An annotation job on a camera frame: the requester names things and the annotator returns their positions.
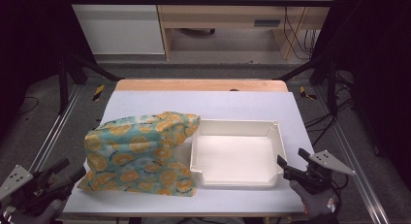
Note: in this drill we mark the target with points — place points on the teal bag with orange print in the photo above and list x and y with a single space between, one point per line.
135 153

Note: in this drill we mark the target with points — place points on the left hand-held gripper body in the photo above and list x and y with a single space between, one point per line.
14 180

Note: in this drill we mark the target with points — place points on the chair base leg with caster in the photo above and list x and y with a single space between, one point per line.
197 31

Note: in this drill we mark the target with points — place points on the aluminium rail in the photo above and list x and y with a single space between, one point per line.
53 130
352 153

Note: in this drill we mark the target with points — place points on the person's left hand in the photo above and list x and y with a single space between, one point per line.
35 217

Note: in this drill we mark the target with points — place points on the yellow and black tape strip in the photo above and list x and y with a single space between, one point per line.
99 92
305 93

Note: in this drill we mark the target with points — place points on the black metal stand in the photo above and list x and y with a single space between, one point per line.
329 78
69 75

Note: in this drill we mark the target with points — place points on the white cabinet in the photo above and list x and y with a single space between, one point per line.
119 26

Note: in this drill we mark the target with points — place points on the black metal frame bar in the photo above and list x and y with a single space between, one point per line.
194 1

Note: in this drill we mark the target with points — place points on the light wooden desk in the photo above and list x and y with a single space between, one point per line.
223 15

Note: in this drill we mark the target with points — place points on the white plastic tray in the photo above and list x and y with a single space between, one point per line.
236 159

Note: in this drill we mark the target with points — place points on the person's right hand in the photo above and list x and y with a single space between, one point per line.
318 204

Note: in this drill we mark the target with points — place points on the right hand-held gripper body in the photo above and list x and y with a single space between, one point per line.
326 162

